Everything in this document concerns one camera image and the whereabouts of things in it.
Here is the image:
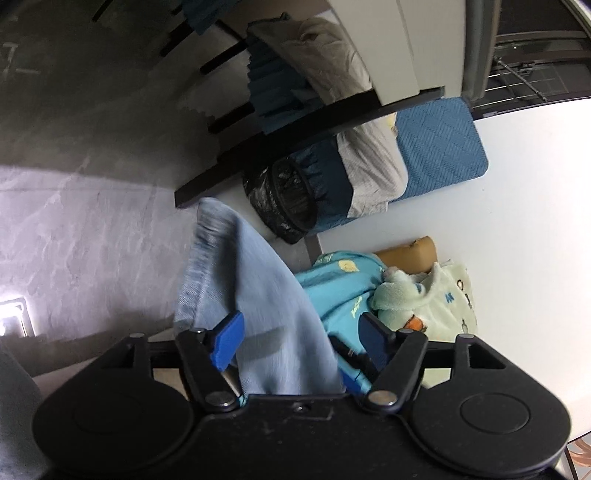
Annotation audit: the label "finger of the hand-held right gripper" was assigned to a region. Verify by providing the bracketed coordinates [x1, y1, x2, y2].
[330, 337, 377, 395]

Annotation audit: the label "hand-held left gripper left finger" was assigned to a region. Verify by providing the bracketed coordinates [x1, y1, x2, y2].
[99, 310, 245, 413]

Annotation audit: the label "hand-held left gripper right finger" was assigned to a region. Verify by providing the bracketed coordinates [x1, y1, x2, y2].
[359, 312, 506, 413]

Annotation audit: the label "light blue denim jeans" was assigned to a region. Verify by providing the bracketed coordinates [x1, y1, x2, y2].
[173, 198, 347, 397]

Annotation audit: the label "turquoise t-shirt with yellow print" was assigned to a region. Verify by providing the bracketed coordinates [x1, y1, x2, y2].
[293, 250, 393, 388]

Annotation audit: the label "green printed fleece blanket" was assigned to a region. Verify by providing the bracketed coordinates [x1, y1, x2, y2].
[369, 261, 481, 388]

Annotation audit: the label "brown mattress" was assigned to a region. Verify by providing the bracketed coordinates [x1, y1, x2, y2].
[373, 236, 438, 273]

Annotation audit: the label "white trash bin black bag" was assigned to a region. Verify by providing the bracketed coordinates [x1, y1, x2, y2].
[242, 154, 319, 245]

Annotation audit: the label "dark blue pleated chair skirt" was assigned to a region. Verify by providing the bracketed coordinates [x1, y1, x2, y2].
[288, 138, 356, 229]

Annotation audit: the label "grey cloth on chair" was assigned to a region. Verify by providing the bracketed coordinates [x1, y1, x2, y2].
[247, 18, 409, 217]

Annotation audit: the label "blue quilted chair back cover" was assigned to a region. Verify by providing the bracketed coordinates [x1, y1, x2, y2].
[394, 97, 489, 201]

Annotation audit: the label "white table with black legs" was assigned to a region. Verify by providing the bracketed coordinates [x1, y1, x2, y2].
[174, 0, 446, 208]

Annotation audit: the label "dark grilled door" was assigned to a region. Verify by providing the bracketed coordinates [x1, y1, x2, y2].
[466, 0, 591, 116]

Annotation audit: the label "framed wall picture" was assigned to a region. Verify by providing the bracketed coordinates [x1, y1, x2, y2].
[567, 431, 591, 480]

